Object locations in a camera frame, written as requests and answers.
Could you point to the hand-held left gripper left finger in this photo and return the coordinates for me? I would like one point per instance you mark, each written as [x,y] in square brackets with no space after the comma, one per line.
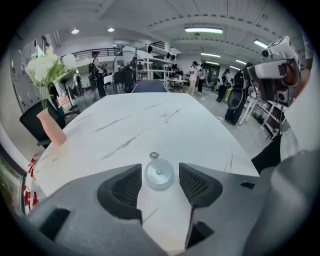
[82,205]

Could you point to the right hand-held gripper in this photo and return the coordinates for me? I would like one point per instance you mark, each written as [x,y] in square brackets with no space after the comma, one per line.
[280,53]

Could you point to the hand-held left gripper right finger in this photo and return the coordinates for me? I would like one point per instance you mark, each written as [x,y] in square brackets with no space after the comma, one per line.
[220,200]

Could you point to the person's right hand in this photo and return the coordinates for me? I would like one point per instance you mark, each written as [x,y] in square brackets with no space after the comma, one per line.
[292,75]

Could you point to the long ceiling light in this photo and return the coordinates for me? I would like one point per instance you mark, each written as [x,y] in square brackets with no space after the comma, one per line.
[203,30]
[210,55]
[261,44]

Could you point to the white metal rack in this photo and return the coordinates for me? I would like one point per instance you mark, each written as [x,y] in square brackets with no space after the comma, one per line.
[265,117]

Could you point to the person's white shirt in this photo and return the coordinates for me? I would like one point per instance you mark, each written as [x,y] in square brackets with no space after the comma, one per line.
[305,120]

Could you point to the pink vase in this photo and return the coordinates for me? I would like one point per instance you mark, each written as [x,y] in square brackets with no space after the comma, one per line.
[53,127]

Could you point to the black office chair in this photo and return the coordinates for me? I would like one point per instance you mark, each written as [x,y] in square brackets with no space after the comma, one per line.
[32,125]

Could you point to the white marble table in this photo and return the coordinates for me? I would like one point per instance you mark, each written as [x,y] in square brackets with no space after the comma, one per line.
[150,120]

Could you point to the white storage shelf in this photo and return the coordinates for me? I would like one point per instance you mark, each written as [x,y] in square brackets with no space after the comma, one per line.
[157,60]

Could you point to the black standing fan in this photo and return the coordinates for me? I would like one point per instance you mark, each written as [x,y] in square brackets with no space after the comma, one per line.
[67,87]

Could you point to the blue chair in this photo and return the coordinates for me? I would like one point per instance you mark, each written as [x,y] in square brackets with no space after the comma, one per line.
[148,86]

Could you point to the white locker cabinet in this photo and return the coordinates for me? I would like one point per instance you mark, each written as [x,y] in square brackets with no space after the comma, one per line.
[23,82]

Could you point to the white flower bouquet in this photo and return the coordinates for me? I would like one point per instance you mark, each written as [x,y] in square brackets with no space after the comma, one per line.
[47,67]

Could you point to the large round fan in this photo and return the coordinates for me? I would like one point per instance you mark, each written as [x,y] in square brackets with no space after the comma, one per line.
[126,70]

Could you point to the black railing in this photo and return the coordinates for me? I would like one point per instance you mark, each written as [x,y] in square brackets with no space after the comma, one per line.
[100,53]

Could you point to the round ceiling downlight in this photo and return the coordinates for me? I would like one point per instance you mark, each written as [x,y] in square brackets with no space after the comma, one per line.
[75,31]
[111,29]

